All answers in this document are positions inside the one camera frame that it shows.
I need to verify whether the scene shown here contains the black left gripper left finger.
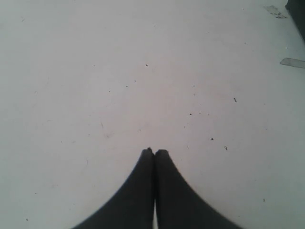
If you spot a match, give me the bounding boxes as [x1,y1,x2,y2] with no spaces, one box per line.
[76,148,154,229]

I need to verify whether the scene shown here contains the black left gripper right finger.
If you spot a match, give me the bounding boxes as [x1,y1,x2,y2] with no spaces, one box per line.
[154,149,235,229]

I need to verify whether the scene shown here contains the black metal frame stand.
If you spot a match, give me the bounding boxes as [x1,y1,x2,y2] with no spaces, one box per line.
[285,0,305,40]

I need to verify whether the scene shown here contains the clear tape strip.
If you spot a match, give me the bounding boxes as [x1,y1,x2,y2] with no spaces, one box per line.
[280,58,305,69]

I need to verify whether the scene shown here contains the torn clear tape piece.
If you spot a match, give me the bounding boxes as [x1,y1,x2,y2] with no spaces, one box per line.
[264,5,286,19]

